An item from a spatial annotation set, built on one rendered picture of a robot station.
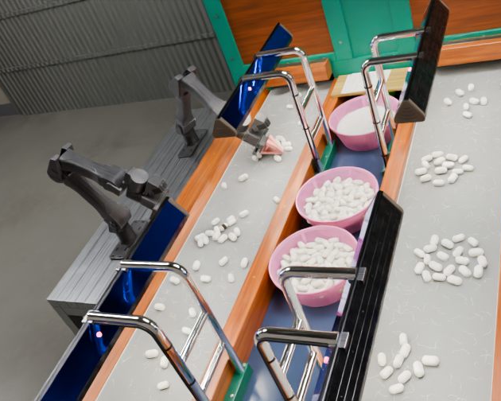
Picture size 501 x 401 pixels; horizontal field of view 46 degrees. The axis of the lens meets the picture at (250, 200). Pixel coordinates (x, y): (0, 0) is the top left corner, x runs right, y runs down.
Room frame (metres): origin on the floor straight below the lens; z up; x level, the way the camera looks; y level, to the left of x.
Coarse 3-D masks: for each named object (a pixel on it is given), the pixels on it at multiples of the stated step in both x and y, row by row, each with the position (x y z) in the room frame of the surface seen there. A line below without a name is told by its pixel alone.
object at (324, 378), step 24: (384, 192) 0.96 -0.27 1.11; (384, 216) 0.91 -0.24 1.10; (360, 240) 0.88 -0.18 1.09; (384, 240) 0.85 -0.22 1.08; (360, 264) 0.79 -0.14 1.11; (384, 264) 0.81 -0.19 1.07; (360, 288) 0.74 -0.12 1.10; (384, 288) 0.76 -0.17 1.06; (360, 312) 0.70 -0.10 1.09; (360, 336) 0.66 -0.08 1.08; (336, 360) 0.61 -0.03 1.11; (360, 360) 0.62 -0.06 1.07; (336, 384) 0.58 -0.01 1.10; (360, 384) 0.59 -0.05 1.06
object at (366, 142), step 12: (360, 96) 1.94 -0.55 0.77; (336, 108) 1.92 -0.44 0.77; (348, 108) 1.93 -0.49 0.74; (396, 108) 1.80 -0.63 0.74; (336, 120) 1.89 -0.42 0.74; (336, 132) 1.77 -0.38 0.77; (372, 132) 1.68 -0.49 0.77; (348, 144) 1.76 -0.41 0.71; (360, 144) 1.72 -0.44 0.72; (372, 144) 1.71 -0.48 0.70
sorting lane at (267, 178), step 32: (288, 96) 2.22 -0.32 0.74; (320, 96) 2.11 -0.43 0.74; (288, 128) 1.98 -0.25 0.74; (288, 160) 1.77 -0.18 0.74; (224, 192) 1.75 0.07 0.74; (256, 192) 1.67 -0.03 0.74; (256, 224) 1.50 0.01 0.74; (192, 256) 1.48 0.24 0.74; (224, 256) 1.42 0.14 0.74; (160, 288) 1.40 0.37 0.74; (224, 288) 1.28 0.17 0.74; (160, 320) 1.27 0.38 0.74; (192, 320) 1.21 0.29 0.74; (224, 320) 1.16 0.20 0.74; (128, 352) 1.20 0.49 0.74; (160, 352) 1.15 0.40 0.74; (192, 352) 1.10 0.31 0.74; (128, 384) 1.09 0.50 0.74
